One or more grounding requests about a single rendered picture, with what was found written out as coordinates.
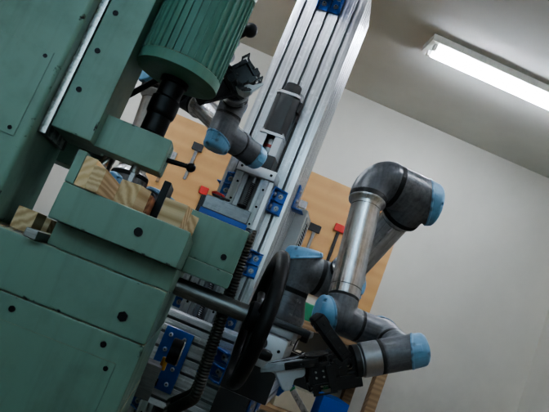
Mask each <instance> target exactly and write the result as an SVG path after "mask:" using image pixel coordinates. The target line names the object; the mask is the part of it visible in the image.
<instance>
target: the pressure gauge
mask: <svg viewBox="0 0 549 412"><path fill-rule="evenodd" d="M185 344H186V341H183V340H181V339H179V338H174V340H173V342H172V345H171V347H170V350H169V352H168V354H167V357H165V356H163V358H162V360H161V363H160V365H161V366H162V369H161V370H163V371H164V370H165V369H166V366H167V363H168V364H171V365H174V366H177V364H178V361H179V359H180V357H181V354H182V352H183V350H184V347H185Z"/></svg>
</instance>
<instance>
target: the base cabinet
mask: <svg viewBox="0 0 549 412"><path fill-rule="evenodd" d="M162 327H163V326H161V327H160V328H159V329H158V331H157V332H156V333H155V334H154V335H153V336H152V337H151V338H150V340H149V341H148V342H147V343H146V344H145V345H141V344H139V343H136V342H133V341H132V340H129V339H127V338H123V337H121V336H118V335H117V334H113V333H110V332H108V331H106V330H103V329H100V328H98V327H95V326H94V325H89V324H88V323H85V322H83V321H80V320H77V319H75V318H73V317H70V316H67V315H65V314H62V313H60V312H58V311H54V310H52V309H50V308H47V307H44V306H42V305H39V304H37V303H35V302H31V301H29V300H27V299H24V298H21V297H18V296H16V295H14V294H12V293H8V292H6V291H4V290H1V289H0V412H128V409H129V407H130V404H131V403H132V399H133V397H134V395H135V393H136V389H137V388H138V386H139V383H140V381H141V376H142V374H143V372H144V370H145V367H146V365H147V363H148V360H149V358H150V355H151V353H152V351H153V349H154V345H155V343H156V341H157V339H158V336H159V334H160V331H161V329H162Z"/></svg>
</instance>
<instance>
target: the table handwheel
mask: <svg viewBox="0 0 549 412"><path fill-rule="evenodd" d="M290 264H291V258H290V255H289V253H288V252H287V251H284V250H280V251H278V252H277V253H276V254H275V255H274V256H273V257H272V258H271V260H270V262H269V264H268V266H267V268H266V269H265V271H264V273H263V275H262V277H261V280H260V282H259V284H258V286H257V289H256V291H255V293H254V295H253V297H252V301H251V302H250V304H249V305H248V304H246V303H244V302H240V301H238V300H236V299H233V298H230V297H228V296H225V295H224V294H221V293H218V292H216V291H213V290H211V289H208V288H205V287H203V286H201V285H199V284H196V283H193V282H191V281H188V280H185V279H183V278H181V277H180V278H179V280H178V281H177V283H176V287H175V288H174V291H173V294H174V295H176V296H178V297H180V298H184V299H186V300H188V301H191V302H194V303H196V304H199V305H200V306H203V307H206V308H209V309H211V310H214V311H217V312H219V313H221V314H223V315H226V316H229V317H231V318H234V319H236V320H239V321H242V325H241V328H240V330H239V334H238V337H237V339H236V341H235V344H234V348H233V351H232V354H231V357H230V362H229V365H228V369H227V372H226V377H225V382H226V386H227V387H228V388H229V389H230V390H238V389H240V388H241V387H242V386H243V385H244V383H245V382H246V380H247V379H248V377H249V375H250V373H251V372H252V370H253V368H254V366H255V364H256V363H257V360H258V358H259V356H260V354H261V351H262V349H263V347H264V345H265V343H266V339H267V338H268V335H269V333H270V330H271V327H272V325H273V323H274V321H275V317H276V314H277V312H278V309H279V305H280V303H281V300H282V297H283V293H284V290H285V287H286V283H287V281H288V274H289V270H290Z"/></svg>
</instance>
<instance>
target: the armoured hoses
mask: <svg viewBox="0 0 549 412"><path fill-rule="evenodd" d="M246 231H248V232H249V236H248V239H247V242H246V244H245V246H244V248H243V251H242V254H241V256H240V259H239V261H238V264H237V266H236V268H235V270H234V274H232V275H233V277H232V280H231V282H230V285H229V288H228V289H225V291H224V293H223V294H224V295H225V296H228V297H230V298H233V299H234V297H235V294H236V293H237V292H236V291H237V290H238V287H239V284H240V283H239V282H240V281H241V279H240V278H242V274H243V272H244V270H243V269H244V268H245V267H244V266H246V262H247V260H248V256H249V255H248V254H249V253H250V250H251V247H252V244H253V242H254V240H255V238H256V235H257V231H255V230H253V229H250V228H246ZM228 318H229V317H228V316H226V315H223V314H221V313H219V312H217V313H216V317H215V320H214V321H213V322H214V324H212V329H211V333H209V334H210V335H209V336H208V337H209V338H208V341H207V344H206V345H205V346H206V347H205V348H204V350H205V351H203V356H202V357H201V358H202V360H200V363H199V368H198V369H197V371H198V372H196V375H195V378H194V381H193V384H192V386H191V388H190V389H189V390H187V391H184V392H182V393H179V394H177V395H175V396H172V397H170V398H168V399H167V401H166V406H165V407H164V410H163V412H181V411H184V410H187V409H189V408H190V407H192V406H194V405H196V404H197V403H198V402H199V401H200V398H201V397H202V395H203V391H204V388H205V385H206V384H207V383H206V382H207V380H208V375H209V372H210V371H211V370H210V369H211V368H212V362H214V359H215V355H216V353H217V351H216V350H217V349H218V347H219V343H220V340H221V337H222V334H223V331H224V328H225V325H226V321H227V319H228Z"/></svg>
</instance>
